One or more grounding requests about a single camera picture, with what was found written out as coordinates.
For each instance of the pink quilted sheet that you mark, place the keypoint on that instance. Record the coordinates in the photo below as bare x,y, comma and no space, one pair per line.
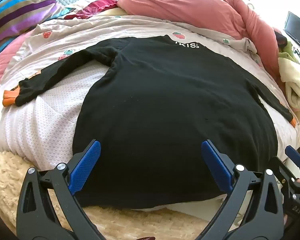
5,60

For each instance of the cream fluffy rug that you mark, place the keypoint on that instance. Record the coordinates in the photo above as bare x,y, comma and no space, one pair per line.
10,175

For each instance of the cream fleece blanket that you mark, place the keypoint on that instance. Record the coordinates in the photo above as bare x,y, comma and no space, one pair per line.
297,85

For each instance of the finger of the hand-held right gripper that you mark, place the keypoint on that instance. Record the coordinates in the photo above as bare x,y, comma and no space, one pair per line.
293,155

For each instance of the dark brown plush cloth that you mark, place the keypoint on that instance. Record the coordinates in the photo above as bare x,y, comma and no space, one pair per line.
280,38

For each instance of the black monitor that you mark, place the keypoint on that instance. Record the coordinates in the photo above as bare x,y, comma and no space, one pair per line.
296,27

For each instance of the green plush cloth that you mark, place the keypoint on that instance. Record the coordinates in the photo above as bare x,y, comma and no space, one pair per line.
287,52

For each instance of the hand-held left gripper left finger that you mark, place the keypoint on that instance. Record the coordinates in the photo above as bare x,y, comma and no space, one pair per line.
86,166

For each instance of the striped pillow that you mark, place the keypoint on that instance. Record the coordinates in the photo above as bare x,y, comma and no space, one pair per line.
20,15

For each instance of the strawberry print bed quilt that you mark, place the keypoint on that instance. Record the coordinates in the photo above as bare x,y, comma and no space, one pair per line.
77,35

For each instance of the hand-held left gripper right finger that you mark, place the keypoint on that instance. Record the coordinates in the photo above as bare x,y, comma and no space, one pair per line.
216,166

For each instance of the black sweater with orange cuffs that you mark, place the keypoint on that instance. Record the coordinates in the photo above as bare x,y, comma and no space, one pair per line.
165,105

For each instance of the person's left hand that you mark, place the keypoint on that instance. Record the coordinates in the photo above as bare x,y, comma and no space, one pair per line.
147,238

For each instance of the dark red cloth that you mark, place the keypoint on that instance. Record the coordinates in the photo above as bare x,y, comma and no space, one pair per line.
95,7

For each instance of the pink duvet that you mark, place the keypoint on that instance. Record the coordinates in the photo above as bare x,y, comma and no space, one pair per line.
177,7

